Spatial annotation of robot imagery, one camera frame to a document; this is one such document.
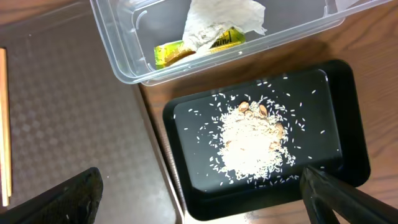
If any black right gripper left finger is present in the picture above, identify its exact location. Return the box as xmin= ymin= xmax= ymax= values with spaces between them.
xmin=1 ymin=167 xmax=103 ymax=224

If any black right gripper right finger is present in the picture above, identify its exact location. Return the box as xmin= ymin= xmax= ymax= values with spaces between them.
xmin=300 ymin=166 xmax=397 ymax=224

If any wooden chopstick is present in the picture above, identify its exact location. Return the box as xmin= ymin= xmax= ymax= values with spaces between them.
xmin=1 ymin=49 xmax=12 ymax=198
xmin=1 ymin=137 xmax=9 ymax=207

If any pile of leftover rice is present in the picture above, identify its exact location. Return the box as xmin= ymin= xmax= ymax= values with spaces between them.
xmin=183 ymin=76 xmax=327 ymax=187

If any green snack wrapper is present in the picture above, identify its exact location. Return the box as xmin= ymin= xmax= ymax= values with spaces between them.
xmin=154 ymin=27 xmax=246 ymax=70

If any white paper napkin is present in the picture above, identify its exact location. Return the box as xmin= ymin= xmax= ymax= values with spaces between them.
xmin=182 ymin=0 xmax=266 ymax=52

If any black food waste tray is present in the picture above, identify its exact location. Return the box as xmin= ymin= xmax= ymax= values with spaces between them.
xmin=163 ymin=60 xmax=371 ymax=221

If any clear plastic waste bin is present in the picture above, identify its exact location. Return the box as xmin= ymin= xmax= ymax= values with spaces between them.
xmin=91 ymin=0 xmax=387 ymax=86

